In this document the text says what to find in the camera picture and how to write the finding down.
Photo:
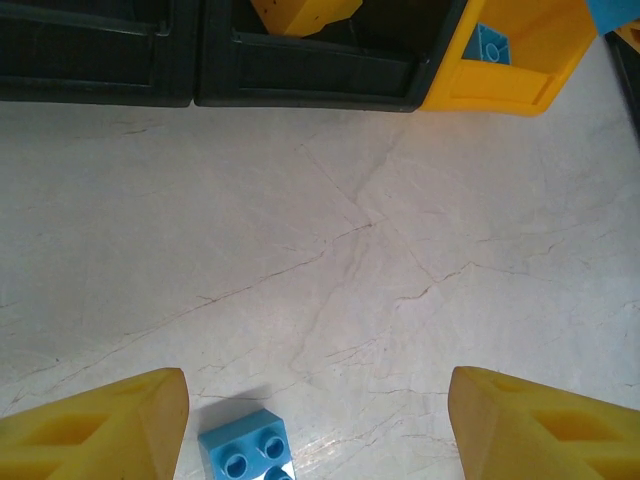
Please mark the yellow lego brick black specks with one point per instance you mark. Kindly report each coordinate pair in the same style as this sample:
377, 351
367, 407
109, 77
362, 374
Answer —
300, 17

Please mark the black plastic bin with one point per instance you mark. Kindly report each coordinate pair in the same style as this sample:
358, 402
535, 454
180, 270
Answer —
325, 70
75, 55

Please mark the blue two-by-four lego brick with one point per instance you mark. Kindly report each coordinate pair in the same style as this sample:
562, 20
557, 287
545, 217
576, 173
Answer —
225, 440

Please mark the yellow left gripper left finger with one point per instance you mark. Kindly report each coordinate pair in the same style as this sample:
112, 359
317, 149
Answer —
75, 440

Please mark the yellow plastic bin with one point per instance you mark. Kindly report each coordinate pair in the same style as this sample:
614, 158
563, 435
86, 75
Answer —
500, 90

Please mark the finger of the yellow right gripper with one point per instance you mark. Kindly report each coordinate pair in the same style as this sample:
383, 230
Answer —
631, 37

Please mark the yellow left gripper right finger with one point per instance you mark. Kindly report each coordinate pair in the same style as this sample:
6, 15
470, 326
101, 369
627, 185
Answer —
550, 440

